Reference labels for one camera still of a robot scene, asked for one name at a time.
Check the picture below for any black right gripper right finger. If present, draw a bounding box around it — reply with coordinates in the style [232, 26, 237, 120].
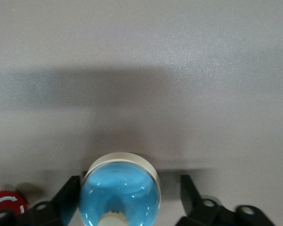
[176, 174, 276, 226]

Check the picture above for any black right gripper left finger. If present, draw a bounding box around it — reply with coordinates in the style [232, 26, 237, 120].
[0, 175, 81, 226]

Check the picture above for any blue dome call bell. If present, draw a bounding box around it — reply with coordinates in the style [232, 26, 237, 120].
[79, 152, 161, 226]

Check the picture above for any red yellow emergency stop button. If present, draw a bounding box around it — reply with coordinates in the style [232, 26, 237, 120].
[0, 190, 29, 216]

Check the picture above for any brown table mat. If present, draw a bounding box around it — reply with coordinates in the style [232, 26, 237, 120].
[0, 0, 283, 226]

